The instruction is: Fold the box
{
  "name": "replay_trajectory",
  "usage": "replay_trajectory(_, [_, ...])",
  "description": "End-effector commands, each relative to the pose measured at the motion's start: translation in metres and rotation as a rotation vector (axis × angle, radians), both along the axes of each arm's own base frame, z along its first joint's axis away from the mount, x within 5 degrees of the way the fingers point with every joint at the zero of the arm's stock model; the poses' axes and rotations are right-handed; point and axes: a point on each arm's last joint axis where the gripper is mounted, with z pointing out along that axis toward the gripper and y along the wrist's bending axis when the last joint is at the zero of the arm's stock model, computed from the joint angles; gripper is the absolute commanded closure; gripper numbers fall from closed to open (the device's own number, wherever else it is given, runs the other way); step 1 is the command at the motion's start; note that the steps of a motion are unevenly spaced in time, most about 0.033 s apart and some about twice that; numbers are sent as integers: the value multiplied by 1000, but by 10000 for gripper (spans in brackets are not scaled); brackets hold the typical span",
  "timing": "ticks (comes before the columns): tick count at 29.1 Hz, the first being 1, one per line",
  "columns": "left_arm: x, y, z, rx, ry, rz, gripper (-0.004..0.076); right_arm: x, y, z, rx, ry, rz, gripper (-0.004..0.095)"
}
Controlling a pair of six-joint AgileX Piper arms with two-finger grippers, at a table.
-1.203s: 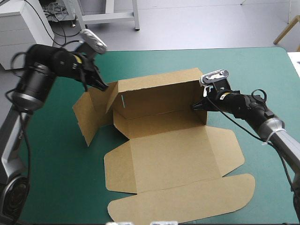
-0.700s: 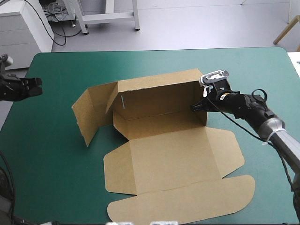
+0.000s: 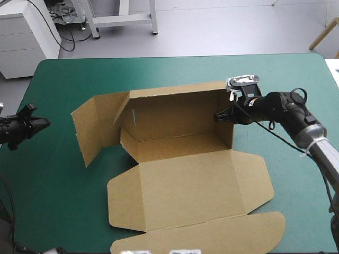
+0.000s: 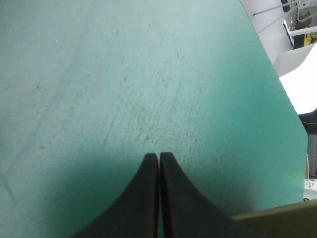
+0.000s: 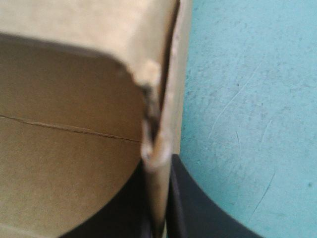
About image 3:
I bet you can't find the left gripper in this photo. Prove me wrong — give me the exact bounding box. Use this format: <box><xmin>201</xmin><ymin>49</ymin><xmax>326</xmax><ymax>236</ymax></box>
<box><xmin>6</xmin><ymin>103</ymin><xmax>52</xmax><ymax>151</ymax></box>

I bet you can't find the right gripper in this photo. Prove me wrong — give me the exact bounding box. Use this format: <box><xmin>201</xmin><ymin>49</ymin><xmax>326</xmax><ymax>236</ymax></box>
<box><xmin>212</xmin><ymin>95</ymin><xmax>267</xmax><ymax>125</ymax></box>

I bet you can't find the brown cardboard box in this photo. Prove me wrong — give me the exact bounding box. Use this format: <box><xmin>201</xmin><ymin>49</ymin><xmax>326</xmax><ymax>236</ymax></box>
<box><xmin>71</xmin><ymin>80</ymin><xmax>287</xmax><ymax>254</ymax></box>

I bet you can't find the white drawer cabinet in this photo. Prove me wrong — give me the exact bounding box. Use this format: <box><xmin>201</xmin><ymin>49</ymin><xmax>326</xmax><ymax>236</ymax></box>
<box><xmin>0</xmin><ymin>0</ymin><xmax>61</xmax><ymax>80</ymax></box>

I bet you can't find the white side table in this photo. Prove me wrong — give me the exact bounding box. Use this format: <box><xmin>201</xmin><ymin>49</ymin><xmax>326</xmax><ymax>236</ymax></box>
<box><xmin>324</xmin><ymin>58</ymin><xmax>339</xmax><ymax>89</ymax></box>

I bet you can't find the wooden chair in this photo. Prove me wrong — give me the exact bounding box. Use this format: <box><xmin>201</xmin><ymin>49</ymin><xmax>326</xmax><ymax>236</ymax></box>
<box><xmin>308</xmin><ymin>16</ymin><xmax>339</xmax><ymax>58</ymax></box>

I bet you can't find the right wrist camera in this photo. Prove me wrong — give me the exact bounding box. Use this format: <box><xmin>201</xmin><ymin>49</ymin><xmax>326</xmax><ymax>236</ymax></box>
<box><xmin>225</xmin><ymin>75</ymin><xmax>261</xmax><ymax>101</ymax></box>

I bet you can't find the black floor cable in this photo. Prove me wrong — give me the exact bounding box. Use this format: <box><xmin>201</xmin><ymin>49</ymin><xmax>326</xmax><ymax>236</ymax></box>
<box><xmin>26</xmin><ymin>0</ymin><xmax>92</xmax><ymax>52</ymax></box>

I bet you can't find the white table frame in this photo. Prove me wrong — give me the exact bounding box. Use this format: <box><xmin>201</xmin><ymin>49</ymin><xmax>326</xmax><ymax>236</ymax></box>
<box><xmin>79</xmin><ymin>0</ymin><xmax>159</xmax><ymax>40</ymax></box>

